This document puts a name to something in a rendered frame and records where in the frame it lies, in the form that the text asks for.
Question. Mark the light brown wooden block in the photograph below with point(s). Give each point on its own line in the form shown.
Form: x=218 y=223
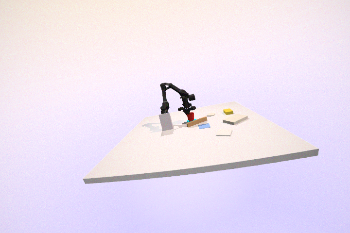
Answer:
x=197 y=121

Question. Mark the red cup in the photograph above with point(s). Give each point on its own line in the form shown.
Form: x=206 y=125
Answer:
x=190 y=116

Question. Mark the yellow rectangular block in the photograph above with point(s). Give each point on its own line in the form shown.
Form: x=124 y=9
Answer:
x=228 y=111

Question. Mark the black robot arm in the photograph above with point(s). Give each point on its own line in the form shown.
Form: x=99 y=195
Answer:
x=184 y=96

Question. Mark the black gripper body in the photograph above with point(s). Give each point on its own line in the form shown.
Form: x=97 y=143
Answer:
x=186 y=107

